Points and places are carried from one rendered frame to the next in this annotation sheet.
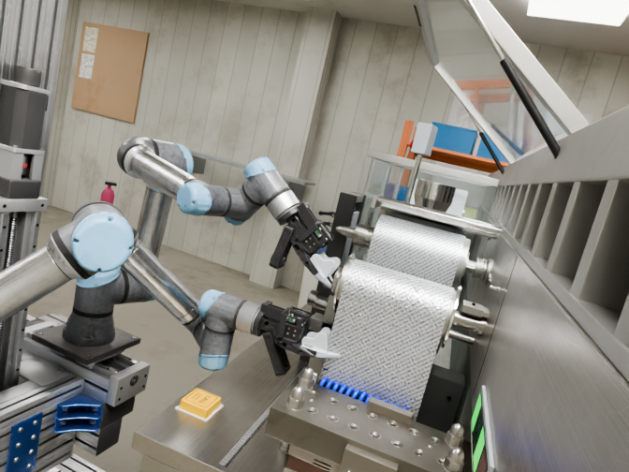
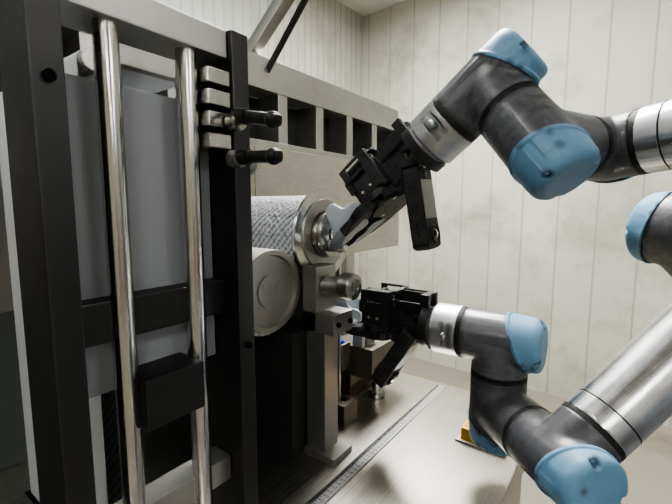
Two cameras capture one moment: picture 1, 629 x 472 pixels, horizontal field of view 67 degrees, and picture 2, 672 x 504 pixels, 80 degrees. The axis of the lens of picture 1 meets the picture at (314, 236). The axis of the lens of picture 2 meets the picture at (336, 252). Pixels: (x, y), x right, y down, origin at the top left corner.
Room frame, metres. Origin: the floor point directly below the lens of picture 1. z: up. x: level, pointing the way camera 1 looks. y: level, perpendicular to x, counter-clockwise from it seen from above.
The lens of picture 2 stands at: (1.72, 0.16, 1.30)
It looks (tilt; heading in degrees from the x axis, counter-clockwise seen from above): 7 degrees down; 201
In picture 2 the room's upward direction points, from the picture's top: straight up
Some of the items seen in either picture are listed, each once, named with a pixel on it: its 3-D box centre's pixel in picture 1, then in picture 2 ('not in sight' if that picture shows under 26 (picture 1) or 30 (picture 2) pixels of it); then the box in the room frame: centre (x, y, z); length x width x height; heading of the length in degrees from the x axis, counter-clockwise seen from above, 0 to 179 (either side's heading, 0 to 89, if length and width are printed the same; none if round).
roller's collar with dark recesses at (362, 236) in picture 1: (365, 236); not in sight; (1.36, -0.14, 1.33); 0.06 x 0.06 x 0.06; 75
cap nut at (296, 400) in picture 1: (297, 396); not in sight; (0.89, -0.04, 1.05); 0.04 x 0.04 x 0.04
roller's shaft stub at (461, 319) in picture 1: (468, 321); not in sight; (1.03, -0.38, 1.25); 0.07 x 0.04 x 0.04; 75
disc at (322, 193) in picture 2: (344, 283); (323, 234); (1.11, -0.10, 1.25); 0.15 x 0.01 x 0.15; 165
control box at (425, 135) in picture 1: (422, 139); not in sight; (1.64, -0.28, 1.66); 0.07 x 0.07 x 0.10; 62
